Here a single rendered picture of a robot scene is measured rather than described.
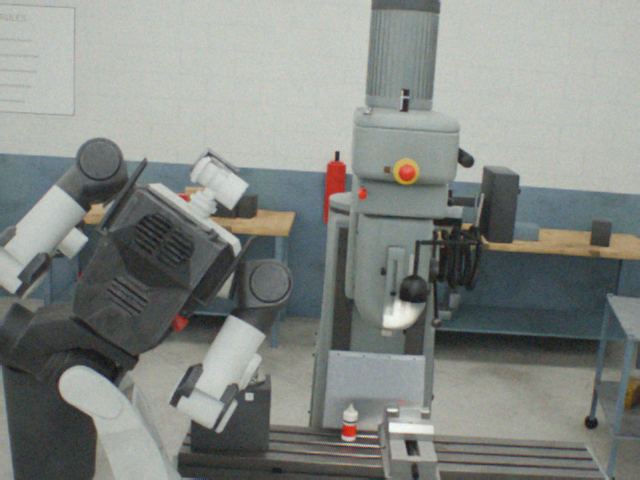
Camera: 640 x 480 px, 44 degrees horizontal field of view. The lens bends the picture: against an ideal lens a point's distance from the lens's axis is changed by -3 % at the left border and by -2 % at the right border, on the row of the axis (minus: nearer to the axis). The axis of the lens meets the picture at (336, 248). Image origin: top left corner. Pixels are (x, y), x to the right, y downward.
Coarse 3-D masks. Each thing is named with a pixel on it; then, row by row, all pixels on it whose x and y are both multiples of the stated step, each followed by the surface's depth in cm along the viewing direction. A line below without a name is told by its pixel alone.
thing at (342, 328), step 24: (336, 216) 261; (336, 240) 257; (336, 264) 258; (336, 288) 260; (432, 288) 260; (336, 312) 261; (432, 312) 264; (336, 336) 263; (360, 336) 263; (384, 336) 263; (408, 336) 263; (432, 336) 266; (432, 360) 269; (312, 384) 276; (432, 384) 275; (312, 408) 275
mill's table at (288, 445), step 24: (288, 432) 239; (312, 432) 239; (336, 432) 240; (360, 432) 241; (192, 456) 221; (216, 456) 221; (240, 456) 221; (264, 456) 222; (288, 456) 223; (312, 456) 224; (336, 456) 225; (360, 456) 226; (456, 456) 229; (480, 456) 230; (504, 456) 230; (528, 456) 232; (552, 456) 232; (576, 456) 233
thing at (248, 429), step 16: (256, 384) 222; (240, 400) 221; (256, 400) 221; (240, 416) 222; (256, 416) 222; (192, 432) 222; (208, 432) 222; (224, 432) 223; (240, 432) 223; (256, 432) 223; (192, 448) 223; (208, 448) 223; (224, 448) 224; (240, 448) 224; (256, 448) 224
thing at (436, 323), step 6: (432, 258) 225; (432, 264) 222; (438, 264) 223; (432, 270) 222; (438, 270) 222; (432, 276) 222; (432, 282) 224; (438, 318) 214; (432, 324) 214; (438, 324) 213
